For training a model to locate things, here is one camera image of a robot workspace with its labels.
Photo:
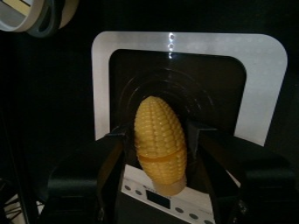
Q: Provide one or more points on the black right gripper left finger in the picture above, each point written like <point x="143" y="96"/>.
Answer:
<point x="85" y="186"/>

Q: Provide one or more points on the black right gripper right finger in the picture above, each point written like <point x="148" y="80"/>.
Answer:
<point x="248" y="186"/>

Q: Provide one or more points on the yellow toy corn cob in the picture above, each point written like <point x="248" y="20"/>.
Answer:
<point x="160" y="140"/>

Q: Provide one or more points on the grey digital kitchen scale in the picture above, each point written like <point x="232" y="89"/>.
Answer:
<point x="256" y="81"/>

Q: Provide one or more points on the cream round dish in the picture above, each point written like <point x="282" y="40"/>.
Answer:
<point x="15" y="14"/>

